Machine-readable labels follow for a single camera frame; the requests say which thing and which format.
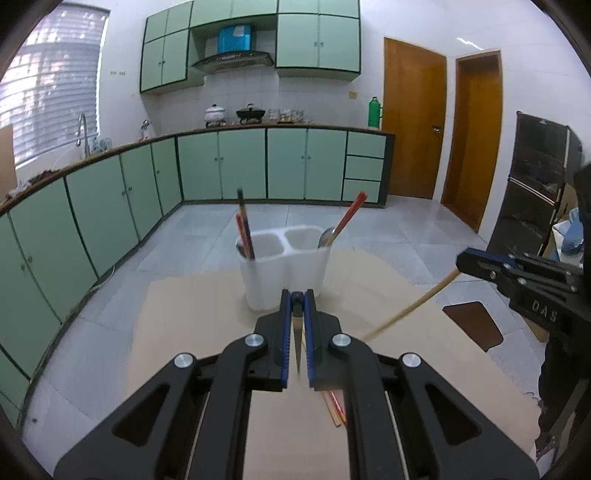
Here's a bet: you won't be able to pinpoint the black chopstick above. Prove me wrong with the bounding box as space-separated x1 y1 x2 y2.
236 188 256 261

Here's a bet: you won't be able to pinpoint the green lower kitchen cabinets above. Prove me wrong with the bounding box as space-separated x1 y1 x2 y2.
1 126 396 421

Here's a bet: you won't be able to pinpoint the green kitchen cabinets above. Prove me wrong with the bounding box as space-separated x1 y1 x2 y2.
139 1 362 94
1 126 396 421

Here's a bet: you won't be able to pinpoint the green upper kitchen cabinets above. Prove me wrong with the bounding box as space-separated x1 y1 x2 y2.
139 1 362 94

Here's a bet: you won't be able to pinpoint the brown wooden stool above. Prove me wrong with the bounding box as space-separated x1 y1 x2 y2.
443 301 504 352

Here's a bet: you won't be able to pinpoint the wooden chopstick red band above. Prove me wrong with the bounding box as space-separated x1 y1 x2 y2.
329 391 348 426

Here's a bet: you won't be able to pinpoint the plain wooden chopstick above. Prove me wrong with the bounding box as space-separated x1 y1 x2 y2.
322 391 342 428

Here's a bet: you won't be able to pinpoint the black shelf unit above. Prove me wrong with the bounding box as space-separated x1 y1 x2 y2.
487 111 583 255

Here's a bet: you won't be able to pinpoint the wooden door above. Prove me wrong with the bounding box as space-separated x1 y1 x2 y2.
442 51 503 231
382 38 447 199

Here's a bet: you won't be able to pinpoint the metal spoon in holder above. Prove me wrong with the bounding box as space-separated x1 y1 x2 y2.
318 227 335 248

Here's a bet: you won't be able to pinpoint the black spoon in holder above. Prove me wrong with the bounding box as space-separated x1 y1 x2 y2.
235 243 249 260

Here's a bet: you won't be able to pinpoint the white double utensil holder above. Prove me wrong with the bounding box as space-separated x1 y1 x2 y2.
238 225 331 311

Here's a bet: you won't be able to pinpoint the green thermos bottle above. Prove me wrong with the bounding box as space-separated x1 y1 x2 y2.
368 96 382 129

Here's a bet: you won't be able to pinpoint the black wok on stove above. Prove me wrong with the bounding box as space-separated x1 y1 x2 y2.
236 104 266 125

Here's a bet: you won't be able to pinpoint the metal kettle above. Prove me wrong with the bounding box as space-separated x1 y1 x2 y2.
139 119 151 142

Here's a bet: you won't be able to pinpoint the white cooking pot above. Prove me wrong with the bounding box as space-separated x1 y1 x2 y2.
204 104 226 128

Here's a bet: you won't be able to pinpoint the cardboard sheet with packaging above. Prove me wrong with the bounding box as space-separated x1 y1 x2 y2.
0 124 17 200

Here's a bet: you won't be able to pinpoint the chrome sink faucet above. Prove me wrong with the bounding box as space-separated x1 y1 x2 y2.
76 113 90 159

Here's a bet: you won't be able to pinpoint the black range hood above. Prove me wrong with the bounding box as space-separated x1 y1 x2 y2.
191 50 273 75

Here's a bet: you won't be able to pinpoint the blue box above hood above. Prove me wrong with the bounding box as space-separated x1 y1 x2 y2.
217 24 252 54

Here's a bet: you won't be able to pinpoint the window blinds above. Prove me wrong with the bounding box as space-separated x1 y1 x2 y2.
1 3 109 165

